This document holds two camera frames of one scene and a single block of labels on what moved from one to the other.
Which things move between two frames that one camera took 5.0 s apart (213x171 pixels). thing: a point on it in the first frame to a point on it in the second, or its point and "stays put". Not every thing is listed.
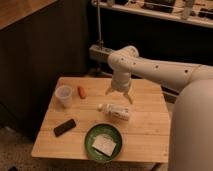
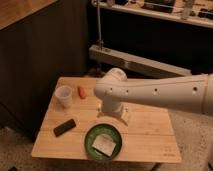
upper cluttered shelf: [199, 12] stays put
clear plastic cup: [63, 94] stays put
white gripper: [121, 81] to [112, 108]
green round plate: [102, 129] stays put
